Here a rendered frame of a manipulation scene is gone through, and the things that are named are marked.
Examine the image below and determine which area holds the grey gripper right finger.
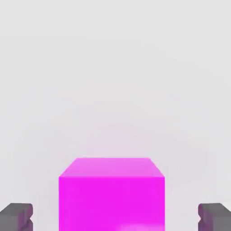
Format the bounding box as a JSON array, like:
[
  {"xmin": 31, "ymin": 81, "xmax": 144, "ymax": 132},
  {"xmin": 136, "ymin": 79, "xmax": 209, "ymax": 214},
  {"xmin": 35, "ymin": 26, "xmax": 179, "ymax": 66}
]
[{"xmin": 198, "ymin": 203, "xmax": 231, "ymax": 231}]

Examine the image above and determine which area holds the small magenta cube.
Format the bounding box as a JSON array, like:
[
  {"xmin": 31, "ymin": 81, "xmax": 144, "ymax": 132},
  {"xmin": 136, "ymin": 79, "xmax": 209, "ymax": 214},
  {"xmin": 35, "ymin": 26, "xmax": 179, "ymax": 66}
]
[{"xmin": 58, "ymin": 157, "xmax": 166, "ymax": 231}]

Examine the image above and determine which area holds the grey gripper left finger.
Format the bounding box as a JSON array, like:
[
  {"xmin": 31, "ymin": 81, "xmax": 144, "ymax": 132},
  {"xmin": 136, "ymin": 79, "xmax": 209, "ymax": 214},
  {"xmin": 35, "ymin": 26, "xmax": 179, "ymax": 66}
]
[{"xmin": 0, "ymin": 203, "xmax": 34, "ymax": 231}]

